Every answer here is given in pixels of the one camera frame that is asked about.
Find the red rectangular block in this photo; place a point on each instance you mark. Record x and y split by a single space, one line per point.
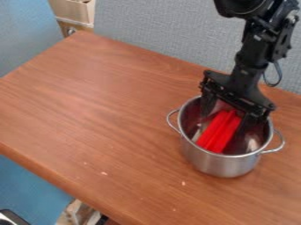
220 131

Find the stainless steel pot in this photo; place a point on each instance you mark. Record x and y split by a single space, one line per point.
240 159

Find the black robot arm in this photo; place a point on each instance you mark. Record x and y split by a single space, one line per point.
270 23

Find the wooden table leg frame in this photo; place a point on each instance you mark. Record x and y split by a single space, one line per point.
78 214

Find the black and white object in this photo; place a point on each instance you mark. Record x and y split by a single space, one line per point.
10 218

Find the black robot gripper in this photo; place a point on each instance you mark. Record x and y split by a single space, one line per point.
238 90

